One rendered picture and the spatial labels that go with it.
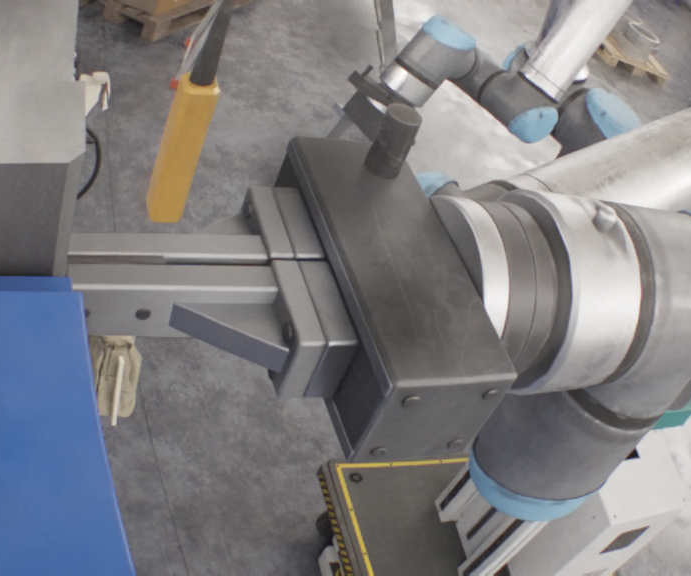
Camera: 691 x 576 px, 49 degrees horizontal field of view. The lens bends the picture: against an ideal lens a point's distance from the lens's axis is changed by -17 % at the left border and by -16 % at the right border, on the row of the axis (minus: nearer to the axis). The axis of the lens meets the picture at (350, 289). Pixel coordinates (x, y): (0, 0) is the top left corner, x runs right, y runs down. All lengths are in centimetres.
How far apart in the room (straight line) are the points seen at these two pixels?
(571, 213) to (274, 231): 12
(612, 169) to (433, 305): 34
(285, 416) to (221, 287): 269
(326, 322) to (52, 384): 14
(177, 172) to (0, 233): 138
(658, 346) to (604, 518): 173
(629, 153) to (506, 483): 28
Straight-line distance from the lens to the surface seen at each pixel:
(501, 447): 50
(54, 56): 31
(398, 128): 34
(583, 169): 61
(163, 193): 163
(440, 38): 140
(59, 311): 20
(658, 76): 797
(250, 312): 30
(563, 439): 47
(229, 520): 267
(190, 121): 153
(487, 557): 230
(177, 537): 260
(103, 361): 186
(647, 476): 227
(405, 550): 241
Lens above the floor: 226
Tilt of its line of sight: 40 degrees down
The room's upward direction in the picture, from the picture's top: 25 degrees clockwise
